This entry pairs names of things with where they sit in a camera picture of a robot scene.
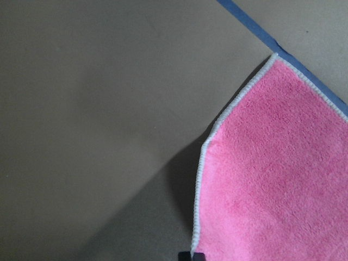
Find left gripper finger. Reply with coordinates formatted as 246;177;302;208
178;251;191;261

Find pink towel with white edge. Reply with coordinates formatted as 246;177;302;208
191;54;347;260

